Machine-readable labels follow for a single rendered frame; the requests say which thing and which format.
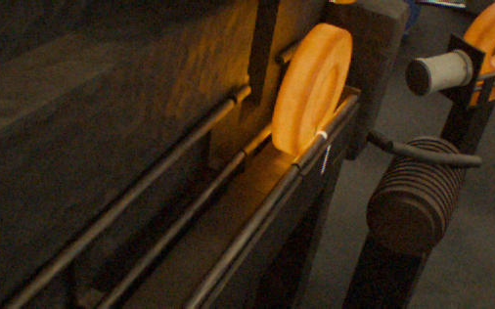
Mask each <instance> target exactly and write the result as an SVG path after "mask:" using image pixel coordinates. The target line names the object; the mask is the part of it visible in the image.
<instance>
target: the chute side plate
mask: <svg viewBox="0 0 495 309"><path fill-rule="evenodd" d="M359 108H360V105H358V104H356V105H355V106H354V107H353V108H352V111H351V112H350V113H349V114H348V115H347V116H346V117H345V118H344V120H343V121H342V122H341V123H340V125H339V126H338V127H337V129H336V130H335V131H334V133H333V134H331V135H330V138H329V139H328V140H327V141H326V142H325V143H324V146H322V147H321V148H320V150H319V151H318V152H317V153H316V154H315V156H313V159H312V160H311V161H310V162H309V163H308V164H307V165H306V167H305V168H303V169H302V171H301V173H300V174H299V176H297V177H296V179H295V180H294V182H293V183H292V185H291V188H290V189H289V190H288V191H287V192H286V193H285V195H284V196H283V197H282V198H281V199H280V201H279V202H278V204H277V205H276V206H275V207H274V209H273V211H272V212H271V213H270V214H269V215H268V218H266V220H265V221H264V222H263V224H262V225H261V227H260V228H259V229H258V230H257V232H256V234H255V235H254V236H253V237H252V238H251V241H249V243H248V244H247V246H246V247H245V249H244V250H243V251H242V252H241V254H240V256H239V257H238V258H237V259H236V260H235V263H233V265H232V266H231V267H230V268H229V270H228V272H227V273H226V274H225V275H224V278H223V279H222V280H221V281H220V282H219V283H218V285H217V286H216V288H215V289H214V290H213V291H212V293H211V295H210V296H209V297H208V298H207V299H206V301H205V302H204V304H203V305H202V307H201V308H200V309H241V307H242V306H243V304H244V303H245V301H246V299H247V298H248V296H249V295H250V294H251V291H252V290H253V289H254V287H255V286H256V285H257V282H258V281H259V280H260V279H261V277H262V274H264V272H265V271H266V269H267V268H268V266H269V264H270V263H271V262H272V261H273V260H274V257H275V256H276V255H277V253H278V252H279V251H280V248H281V247H282V246H283V245H284V243H285V241H286V240H287V238H288V237H289V235H290V234H291V232H292V231H293V229H294V228H295V227H296V224H298V222H299V221H300V220H301V218H302V216H303V215H304V214H305V212H307V209H308V208H309V207H310V206H311V204H312V203H313V201H314V200H315V199H316V198H317V197H318V195H319V194H320V192H321V191H322V190H323V189H324V186H325V185H326V184H327V180H328V177H329V174H330V168H331V165H332V164H333V162H335V160H336V158H337V156H339V154H340V152H341V151H342V150H343V149H344V147H345V146H347V148H348V145H349V142H350V140H351V136H352V130H353V128H354V125H355V122H356V119H357V113H358V111H359ZM329 146H330V151H329V153H328V156H327V160H326V162H325V166H324V160H325V156H326V154H327V151H328V147H329ZM347 148H346V150H347ZM323 167H324V172H323V173H322V169H323ZM321 173H322V174H321Z"/></svg>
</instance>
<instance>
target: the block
mask: <svg viewBox="0 0 495 309"><path fill-rule="evenodd" d="M409 14H410V8H409V5H408V4H407V3H406V2H405V1H400V0H357V1H354V2H352V3H350V4H346V5H342V4H339V3H336V2H334V1H330V6H329V9H328V12H327V16H326V19H325V23H327V24H329V25H332V26H334V27H336V28H341V29H344V30H346V31H347V32H348V33H349V34H351V38H352V53H351V59H350V64H349V68H348V71H347V74H346V79H345V82H344V84H346V85H348V86H351V87H353V88H355V89H357V90H361V93H360V96H359V99H358V103H357V104H358V105H360V108H359V111H358V113H357V119H356V122H355V125H354V128H353V130H352V136H351V140H350V142H349V145H348V148H347V151H346V157H345V159H346V160H347V161H354V160H356V159H357V156H359V155H360V154H361V153H362V152H363V150H364V148H365V147H366V146H367V145H368V143H369V140H367V135H368V134H369V129H371V128H373V129H374V124H375V122H376V119H377V117H378V114H379V111H380V106H381V103H382V100H383V96H384V93H385V88H386V85H387V82H388V79H389V78H390V73H391V69H392V67H393V64H394V62H395V59H396V53H397V51H398V48H399V45H400V43H401V40H402V34H403V32H404V29H405V26H406V23H407V19H408V17H409Z"/></svg>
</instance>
